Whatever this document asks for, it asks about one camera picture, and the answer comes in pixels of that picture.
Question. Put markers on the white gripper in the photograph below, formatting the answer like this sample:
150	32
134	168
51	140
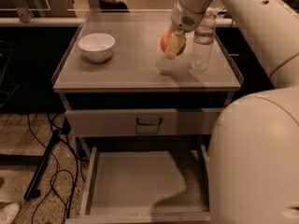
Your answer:
183	20

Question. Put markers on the orange fruit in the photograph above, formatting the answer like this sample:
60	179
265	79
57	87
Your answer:
164	42

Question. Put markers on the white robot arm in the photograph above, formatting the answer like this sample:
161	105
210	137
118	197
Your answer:
253	155

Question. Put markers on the grey drawer cabinet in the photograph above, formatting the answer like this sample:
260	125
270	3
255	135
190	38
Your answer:
138	76

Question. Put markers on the grey top drawer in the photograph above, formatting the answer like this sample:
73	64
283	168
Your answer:
135	122

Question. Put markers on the open grey middle drawer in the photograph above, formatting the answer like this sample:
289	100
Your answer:
145	187

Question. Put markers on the clear plastic water bottle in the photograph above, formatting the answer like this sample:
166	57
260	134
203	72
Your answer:
203	40

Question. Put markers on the white ceramic bowl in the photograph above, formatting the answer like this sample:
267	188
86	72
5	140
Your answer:
97	47

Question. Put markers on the black metal stand leg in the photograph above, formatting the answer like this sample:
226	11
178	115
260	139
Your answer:
32	191

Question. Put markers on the white shoe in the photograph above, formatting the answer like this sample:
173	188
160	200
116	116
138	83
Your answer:
9	213

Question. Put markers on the white counter rail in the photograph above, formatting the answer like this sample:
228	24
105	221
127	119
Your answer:
74	22

